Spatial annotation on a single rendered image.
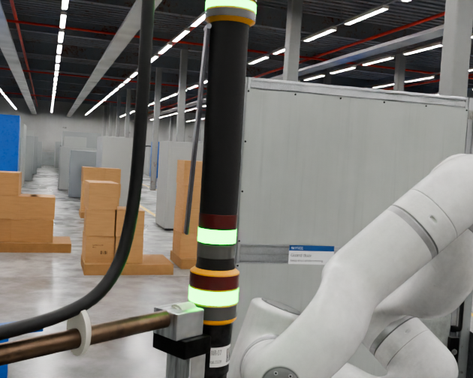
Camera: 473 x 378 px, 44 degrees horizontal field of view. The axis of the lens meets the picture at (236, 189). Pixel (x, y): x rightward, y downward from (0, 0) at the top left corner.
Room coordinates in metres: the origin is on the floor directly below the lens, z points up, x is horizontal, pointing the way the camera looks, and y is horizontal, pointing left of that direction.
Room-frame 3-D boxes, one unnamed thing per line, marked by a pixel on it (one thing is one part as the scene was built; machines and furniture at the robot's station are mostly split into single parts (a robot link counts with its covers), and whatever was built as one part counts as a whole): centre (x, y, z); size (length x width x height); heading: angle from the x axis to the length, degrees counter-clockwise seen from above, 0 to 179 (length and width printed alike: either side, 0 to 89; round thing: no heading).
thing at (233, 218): (0.50, 0.01, 1.61); 0.03 x 0.03 x 0.01
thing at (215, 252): (0.50, 0.01, 1.59); 0.03 x 0.03 x 0.01
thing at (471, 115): (2.56, -1.05, 1.82); 0.09 x 0.04 x 0.23; 103
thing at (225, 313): (0.50, 0.01, 1.53); 0.04 x 0.04 x 0.01
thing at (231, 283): (0.50, 0.01, 1.56); 0.04 x 0.04 x 0.01
